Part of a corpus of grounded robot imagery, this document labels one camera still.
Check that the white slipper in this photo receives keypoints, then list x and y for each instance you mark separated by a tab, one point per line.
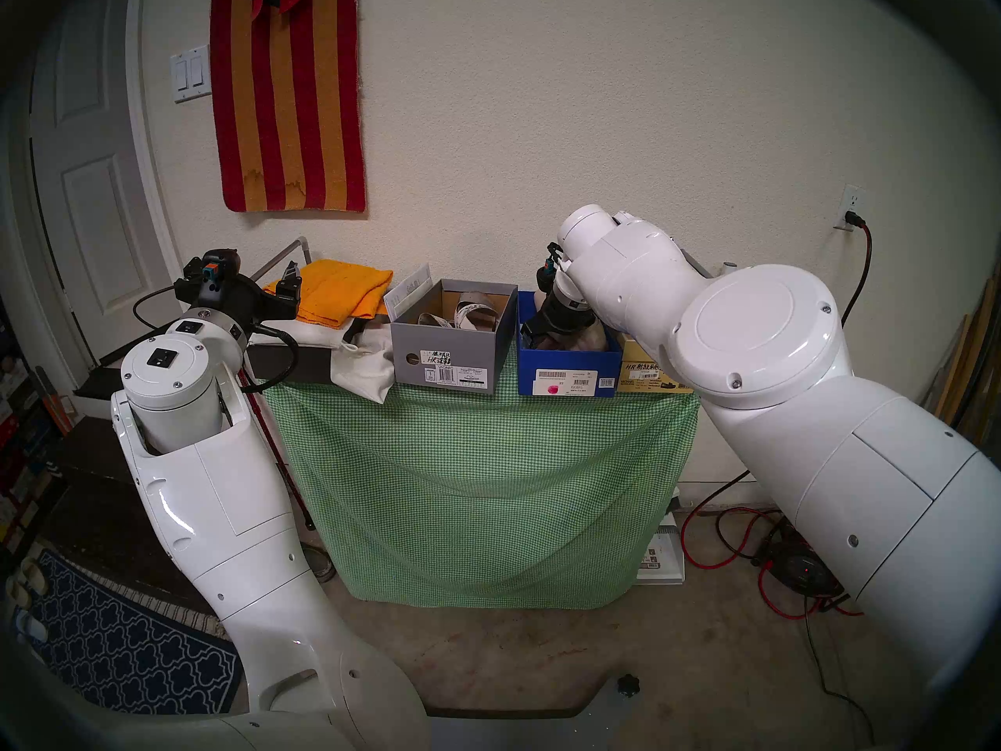
31	628
27	581

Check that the cluttered storage shelf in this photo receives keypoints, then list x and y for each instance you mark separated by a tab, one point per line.
19	444

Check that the green checked tablecloth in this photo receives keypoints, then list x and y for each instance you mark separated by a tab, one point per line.
485	483

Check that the leaning wooden boards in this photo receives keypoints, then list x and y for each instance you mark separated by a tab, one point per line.
966	366

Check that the white panel door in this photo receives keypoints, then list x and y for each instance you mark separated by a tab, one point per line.
86	131

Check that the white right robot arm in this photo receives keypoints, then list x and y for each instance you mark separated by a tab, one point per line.
782	382

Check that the open blue shoe box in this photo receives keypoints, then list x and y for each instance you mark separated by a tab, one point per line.
567	370

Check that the navy patterned rug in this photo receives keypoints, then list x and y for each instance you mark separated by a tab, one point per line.
117	655

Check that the white printed box lid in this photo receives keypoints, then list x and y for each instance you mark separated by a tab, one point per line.
407	292

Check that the dark brown wooden chest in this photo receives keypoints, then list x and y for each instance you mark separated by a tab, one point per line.
86	491

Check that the brown clog shoe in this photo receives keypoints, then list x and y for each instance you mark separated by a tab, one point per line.
322	567

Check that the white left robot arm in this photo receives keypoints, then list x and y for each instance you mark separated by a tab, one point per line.
227	507

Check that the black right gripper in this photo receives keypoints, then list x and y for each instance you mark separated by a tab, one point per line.
563	315

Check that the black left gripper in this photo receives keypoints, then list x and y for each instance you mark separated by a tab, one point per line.
242	303

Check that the red orange striped flag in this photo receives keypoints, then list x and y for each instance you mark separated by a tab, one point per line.
285	116

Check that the white wall outlet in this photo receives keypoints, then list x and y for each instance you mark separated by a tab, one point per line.
848	202

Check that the white floor device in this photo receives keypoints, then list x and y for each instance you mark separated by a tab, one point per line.
661	558

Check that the white double light switch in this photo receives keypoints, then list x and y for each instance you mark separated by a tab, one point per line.
190	74

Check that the folded white cloth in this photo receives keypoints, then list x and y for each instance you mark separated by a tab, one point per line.
313	364

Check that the grey cardboard shoe box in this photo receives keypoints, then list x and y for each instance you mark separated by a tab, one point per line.
438	358

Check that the beige ballet shoe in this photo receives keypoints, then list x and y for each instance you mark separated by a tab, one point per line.
590	339

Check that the tan gold shoe box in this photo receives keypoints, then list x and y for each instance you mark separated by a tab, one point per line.
649	374

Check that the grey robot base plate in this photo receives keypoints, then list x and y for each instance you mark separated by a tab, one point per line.
532	734

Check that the thin red cane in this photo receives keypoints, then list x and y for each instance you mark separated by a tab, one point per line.
270	438

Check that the black base knob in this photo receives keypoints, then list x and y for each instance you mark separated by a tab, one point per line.
628	685

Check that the folded orange cloth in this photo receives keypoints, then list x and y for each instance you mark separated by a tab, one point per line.
340	292

